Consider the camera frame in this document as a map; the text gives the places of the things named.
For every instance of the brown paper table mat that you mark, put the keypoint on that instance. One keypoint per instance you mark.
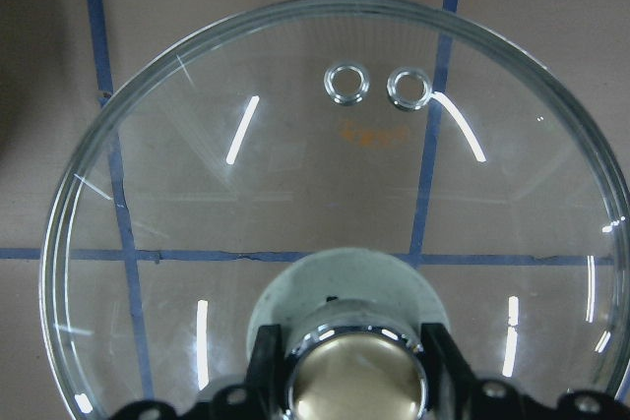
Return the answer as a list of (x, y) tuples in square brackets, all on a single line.
[(49, 95)]

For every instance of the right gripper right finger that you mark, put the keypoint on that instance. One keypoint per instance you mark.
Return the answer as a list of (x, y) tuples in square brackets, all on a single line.
[(450, 379)]

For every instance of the glass pot lid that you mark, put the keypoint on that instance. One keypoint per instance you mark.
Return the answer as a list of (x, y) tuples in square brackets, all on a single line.
[(349, 170)]

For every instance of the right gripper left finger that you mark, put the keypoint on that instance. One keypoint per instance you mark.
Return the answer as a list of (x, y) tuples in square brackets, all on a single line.
[(266, 380)]

